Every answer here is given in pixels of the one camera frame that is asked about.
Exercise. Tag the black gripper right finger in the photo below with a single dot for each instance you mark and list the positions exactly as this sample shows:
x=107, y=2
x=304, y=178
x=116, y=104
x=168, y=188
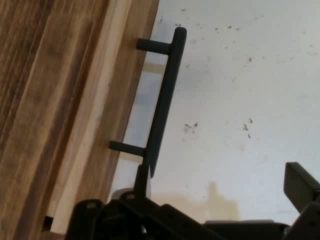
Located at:
x=307, y=200

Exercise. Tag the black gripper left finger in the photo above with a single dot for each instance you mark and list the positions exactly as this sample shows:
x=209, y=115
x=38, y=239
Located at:
x=120, y=222

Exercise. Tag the light wooden drawer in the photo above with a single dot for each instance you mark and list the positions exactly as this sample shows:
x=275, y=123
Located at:
x=112, y=100

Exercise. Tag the dark brown wooden cabinet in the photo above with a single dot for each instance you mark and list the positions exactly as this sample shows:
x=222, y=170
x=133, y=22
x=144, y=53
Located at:
x=37, y=100

